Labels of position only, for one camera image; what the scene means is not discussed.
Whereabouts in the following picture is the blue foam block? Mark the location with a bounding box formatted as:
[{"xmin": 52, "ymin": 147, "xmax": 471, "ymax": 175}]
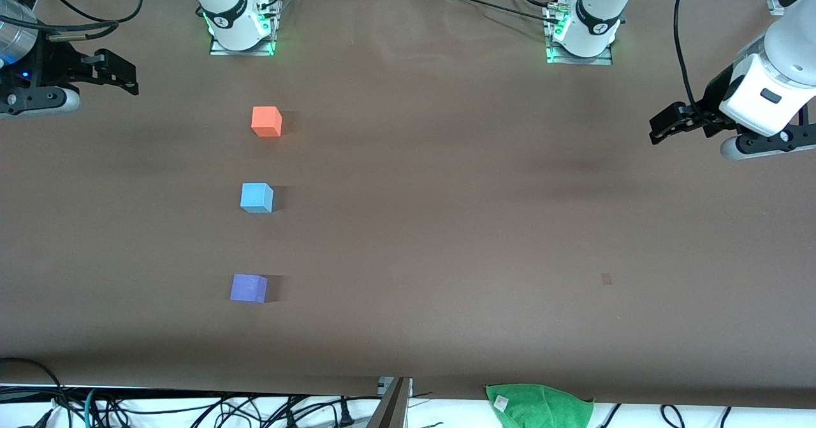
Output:
[{"xmin": 240, "ymin": 182, "xmax": 275, "ymax": 214}]

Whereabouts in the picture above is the orange foam block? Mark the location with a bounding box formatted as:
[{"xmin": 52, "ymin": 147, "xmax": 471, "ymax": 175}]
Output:
[{"xmin": 251, "ymin": 106, "xmax": 282, "ymax": 138}]

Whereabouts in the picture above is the purple foam block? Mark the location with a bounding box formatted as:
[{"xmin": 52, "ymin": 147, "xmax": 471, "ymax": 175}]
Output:
[{"xmin": 230, "ymin": 274, "xmax": 268, "ymax": 304}]

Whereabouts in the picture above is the green cloth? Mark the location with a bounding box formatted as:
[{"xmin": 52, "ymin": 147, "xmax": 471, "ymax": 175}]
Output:
[{"xmin": 484, "ymin": 383, "xmax": 595, "ymax": 428}]

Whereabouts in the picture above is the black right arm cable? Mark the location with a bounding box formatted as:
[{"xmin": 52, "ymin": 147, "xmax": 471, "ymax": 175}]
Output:
[{"xmin": 24, "ymin": 0, "xmax": 143, "ymax": 35}]

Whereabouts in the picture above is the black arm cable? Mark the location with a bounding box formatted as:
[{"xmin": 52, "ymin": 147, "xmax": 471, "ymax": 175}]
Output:
[
  {"xmin": 24, "ymin": 0, "xmax": 143, "ymax": 35},
  {"xmin": 673, "ymin": 0, "xmax": 724, "ymax": 129}
]

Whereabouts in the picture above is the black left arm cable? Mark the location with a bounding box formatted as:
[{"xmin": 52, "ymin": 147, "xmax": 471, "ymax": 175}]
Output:
[{"xmin": 673, "ymin": 0, "xmax": 724, "ymax": 129}]

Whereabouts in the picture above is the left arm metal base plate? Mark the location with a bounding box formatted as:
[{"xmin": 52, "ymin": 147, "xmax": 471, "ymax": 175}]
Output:
[{"xmin": 545, "ymin": 4, "xmax": 615, "ymax": 66}]

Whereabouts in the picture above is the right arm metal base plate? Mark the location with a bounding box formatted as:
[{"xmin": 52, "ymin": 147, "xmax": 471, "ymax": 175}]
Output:
[{"xmin": 209, "ymin": 0, "xmax": 282, "ymax": 57}]

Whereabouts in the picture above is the black cable on table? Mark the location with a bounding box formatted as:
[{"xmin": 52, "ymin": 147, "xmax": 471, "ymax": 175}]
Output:
[{"xmin": 437, "ymin": 0, "xmax": 554, "ymax": 24}]

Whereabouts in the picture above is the thick black floor cable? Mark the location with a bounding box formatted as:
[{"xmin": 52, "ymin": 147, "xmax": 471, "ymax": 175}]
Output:
[{"xmin": 0, "ymin": 357, "xmax": 72, "ymax": 428}]

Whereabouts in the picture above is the grey aluminium post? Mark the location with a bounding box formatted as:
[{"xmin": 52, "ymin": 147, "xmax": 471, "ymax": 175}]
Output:
[{"xmin": 367, "ymin": 377, "xmax": 413, "ymax": 428}]

